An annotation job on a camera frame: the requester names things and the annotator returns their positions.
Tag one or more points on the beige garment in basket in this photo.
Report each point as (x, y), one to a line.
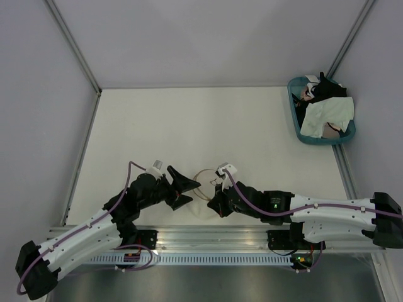
(331, 131)

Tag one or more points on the blue plastic basket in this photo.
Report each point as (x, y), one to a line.
(295, 86)

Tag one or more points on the aluminium frame post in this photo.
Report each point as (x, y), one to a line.
(72, 44)
(360, 20)

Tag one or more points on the white slotted cable duct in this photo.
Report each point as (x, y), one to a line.
(192, 259)

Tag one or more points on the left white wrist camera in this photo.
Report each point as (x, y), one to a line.
(156, 166)

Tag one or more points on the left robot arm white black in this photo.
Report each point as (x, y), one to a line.
(41, 266)

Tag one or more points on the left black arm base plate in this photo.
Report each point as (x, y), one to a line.
(147, 238)

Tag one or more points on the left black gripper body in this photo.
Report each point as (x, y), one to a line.
(164, 191)

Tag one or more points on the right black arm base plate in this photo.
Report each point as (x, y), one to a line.
(280, 240)

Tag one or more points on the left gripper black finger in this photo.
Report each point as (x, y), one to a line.
(180, 201)
(181, 183)

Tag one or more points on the left aluminium frame post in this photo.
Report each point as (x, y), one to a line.
(72, 44)

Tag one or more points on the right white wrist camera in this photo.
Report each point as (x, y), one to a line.
(227, 173)

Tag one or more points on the pale green cloth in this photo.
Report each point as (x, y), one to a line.
(338, 111)

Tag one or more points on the front aluminium rail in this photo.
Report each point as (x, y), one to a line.
(227, 239)

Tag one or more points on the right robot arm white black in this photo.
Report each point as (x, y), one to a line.
(377, 219)

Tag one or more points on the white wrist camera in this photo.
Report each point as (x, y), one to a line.
(156, 166)
(227, 173)

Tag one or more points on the round white mesh laundry bag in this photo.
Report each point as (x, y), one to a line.
(204, 194)

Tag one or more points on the right aluminium frame post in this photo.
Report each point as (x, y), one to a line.
(360, 20)

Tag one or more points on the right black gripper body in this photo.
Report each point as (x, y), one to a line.
(222, 194)

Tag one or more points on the black garment in basket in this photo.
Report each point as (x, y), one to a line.
(315, 92)

